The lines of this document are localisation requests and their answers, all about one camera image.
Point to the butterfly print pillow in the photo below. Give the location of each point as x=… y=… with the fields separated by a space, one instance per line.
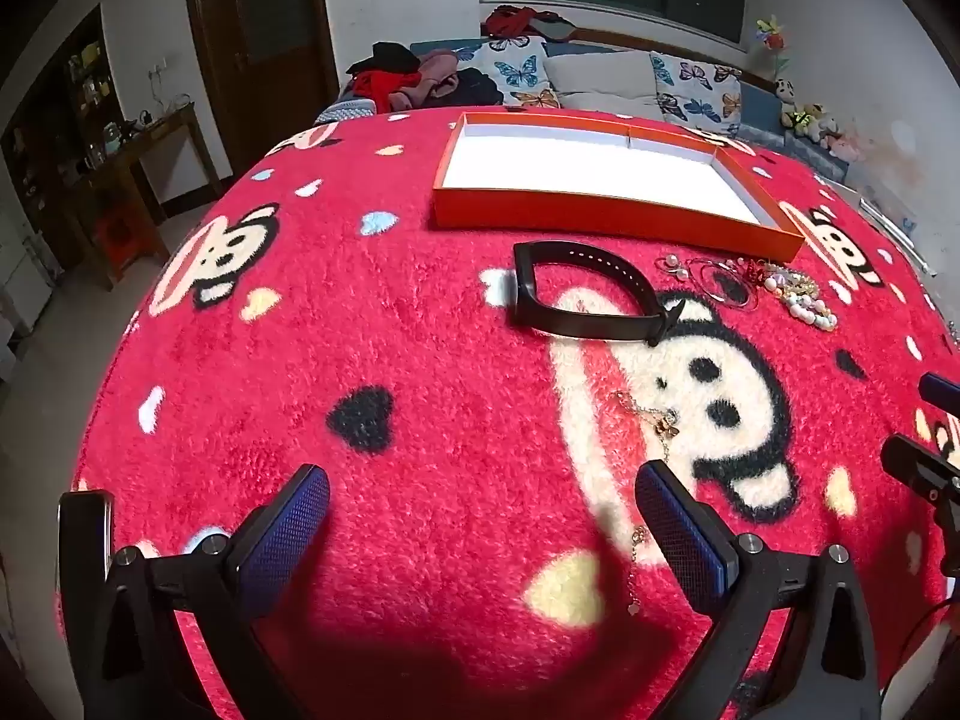
x=517 y=71
x=697 y=94

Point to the brown wooden door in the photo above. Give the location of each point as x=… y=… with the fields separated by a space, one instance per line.
x=262 y=30

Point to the white cushion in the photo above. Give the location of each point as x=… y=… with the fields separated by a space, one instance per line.
x=600 y=79

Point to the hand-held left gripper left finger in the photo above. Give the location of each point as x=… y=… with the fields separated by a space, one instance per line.
x=289 y=532

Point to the black smart band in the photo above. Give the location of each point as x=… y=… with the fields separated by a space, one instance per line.
x=577 y=328

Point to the red cartoon printed blanket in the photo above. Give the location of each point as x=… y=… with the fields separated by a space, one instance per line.
x=420 y=360

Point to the silver hoop earring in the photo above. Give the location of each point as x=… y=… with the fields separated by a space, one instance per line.
x=754 y=292
x=681 y=277

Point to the orange shallow tray box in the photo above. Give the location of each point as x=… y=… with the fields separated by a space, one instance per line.
x=600 y=165

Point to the brown wooden side desk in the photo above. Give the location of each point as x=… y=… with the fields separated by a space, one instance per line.
x=142 y=157

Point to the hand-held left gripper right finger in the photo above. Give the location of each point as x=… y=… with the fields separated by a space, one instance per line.
x=686 y=540

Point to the blue sofa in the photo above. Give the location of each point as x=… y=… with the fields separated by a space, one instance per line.
x=757 y=101

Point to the pile of clothes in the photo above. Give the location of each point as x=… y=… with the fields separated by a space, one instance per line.
x=405 y=79

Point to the red clothes on windowsill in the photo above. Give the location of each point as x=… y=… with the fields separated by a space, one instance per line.
x=525 y=21

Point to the artificial flowers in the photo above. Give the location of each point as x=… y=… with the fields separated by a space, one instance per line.
x=772 y=37

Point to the red stool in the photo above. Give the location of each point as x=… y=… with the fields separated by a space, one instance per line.
x=127 y=240

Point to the group of plush toys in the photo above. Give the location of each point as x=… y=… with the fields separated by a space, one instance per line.
x=806 y=116

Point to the white fridge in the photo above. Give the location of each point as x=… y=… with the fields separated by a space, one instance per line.
x=22 y=277

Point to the red bead charm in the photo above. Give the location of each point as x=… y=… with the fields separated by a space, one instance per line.
x=759 y=271

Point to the dark shelf cabinet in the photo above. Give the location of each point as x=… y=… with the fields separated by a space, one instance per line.
x=52 y=105

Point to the pearl earring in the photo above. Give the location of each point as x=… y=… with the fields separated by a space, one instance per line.
x=685 y=271
x=670 y=264

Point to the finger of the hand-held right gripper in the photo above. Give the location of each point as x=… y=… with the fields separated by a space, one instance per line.
x=941 y=391
x=919 y=461

